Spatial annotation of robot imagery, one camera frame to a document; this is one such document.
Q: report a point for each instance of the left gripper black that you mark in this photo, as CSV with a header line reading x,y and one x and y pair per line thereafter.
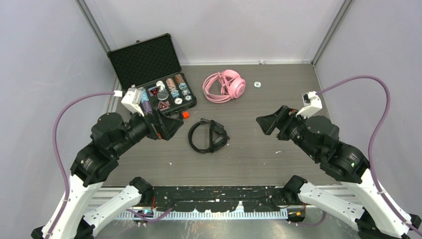
x,y
162,126

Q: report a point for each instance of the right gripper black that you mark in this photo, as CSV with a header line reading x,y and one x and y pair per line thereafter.
x,y
267,122

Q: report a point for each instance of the pink headphones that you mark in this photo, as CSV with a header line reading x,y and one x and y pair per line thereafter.
x,y
232,86

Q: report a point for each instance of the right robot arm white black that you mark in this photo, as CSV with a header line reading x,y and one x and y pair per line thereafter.
x,y
318,138

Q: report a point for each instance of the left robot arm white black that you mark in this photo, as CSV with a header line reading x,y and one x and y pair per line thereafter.
x,y
111,138

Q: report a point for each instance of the small orange cube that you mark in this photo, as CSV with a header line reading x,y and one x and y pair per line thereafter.
x,y
185,115

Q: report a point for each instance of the black poker chip case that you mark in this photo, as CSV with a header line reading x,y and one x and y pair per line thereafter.
x,y
153,66

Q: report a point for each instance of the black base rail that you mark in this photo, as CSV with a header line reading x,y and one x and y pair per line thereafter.
x,y
219,199

